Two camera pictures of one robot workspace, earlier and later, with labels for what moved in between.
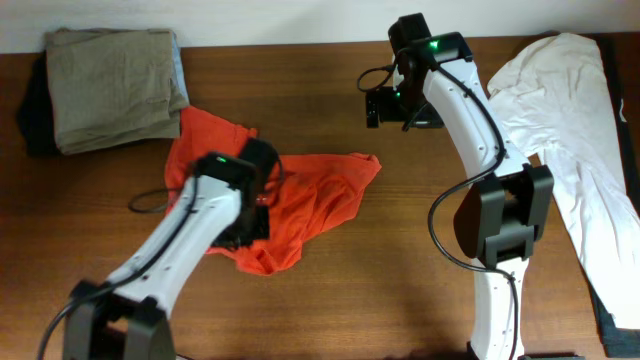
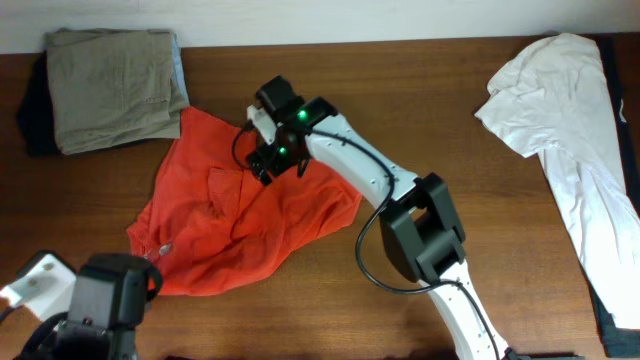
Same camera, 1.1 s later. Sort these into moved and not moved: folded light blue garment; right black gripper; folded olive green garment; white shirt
Moved: right black gripper
Not moved: folded olive green garment; white shirt; folded light blue garment
